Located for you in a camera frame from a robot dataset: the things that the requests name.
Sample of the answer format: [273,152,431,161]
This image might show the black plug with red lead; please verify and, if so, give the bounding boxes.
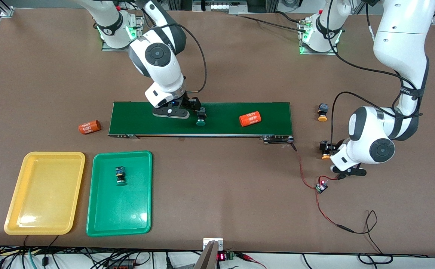
[319,172,347,184]

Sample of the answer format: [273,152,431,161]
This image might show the red test lead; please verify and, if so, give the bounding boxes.
[236,252,266,269]

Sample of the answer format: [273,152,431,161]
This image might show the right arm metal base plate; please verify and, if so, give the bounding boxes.
[101,10,145,52]

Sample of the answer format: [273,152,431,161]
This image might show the black cable loop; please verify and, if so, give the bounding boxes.
[358,253,393,265]

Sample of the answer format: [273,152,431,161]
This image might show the aluminium frame rack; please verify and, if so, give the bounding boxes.
[167,0,278,15]

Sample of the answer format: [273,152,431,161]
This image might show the yellow plastic tray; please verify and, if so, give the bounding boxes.
[3,151,86,236]

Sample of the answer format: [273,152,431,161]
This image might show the red black power wire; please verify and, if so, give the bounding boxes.
[315,192,386,255]

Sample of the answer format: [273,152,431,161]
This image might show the green conveyor belt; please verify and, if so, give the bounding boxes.
[107,101,295,145]

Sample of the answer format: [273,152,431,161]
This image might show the green plastic tray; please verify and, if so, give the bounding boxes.
[86,150,153,238]

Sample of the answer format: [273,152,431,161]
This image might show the orange 4680 cylinder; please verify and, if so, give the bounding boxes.
[78,120,102,135]
[239,111,262,127]

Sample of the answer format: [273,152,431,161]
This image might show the red black motor wire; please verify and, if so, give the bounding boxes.
[290,142,321,189]

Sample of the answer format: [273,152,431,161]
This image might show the metal camera pole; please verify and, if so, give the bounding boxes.
[194,238,224,269]

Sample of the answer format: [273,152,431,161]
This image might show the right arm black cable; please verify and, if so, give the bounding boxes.
[165,22,207,94]

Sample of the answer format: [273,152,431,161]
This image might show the black cable on table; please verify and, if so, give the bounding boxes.
[236,11,304,32]

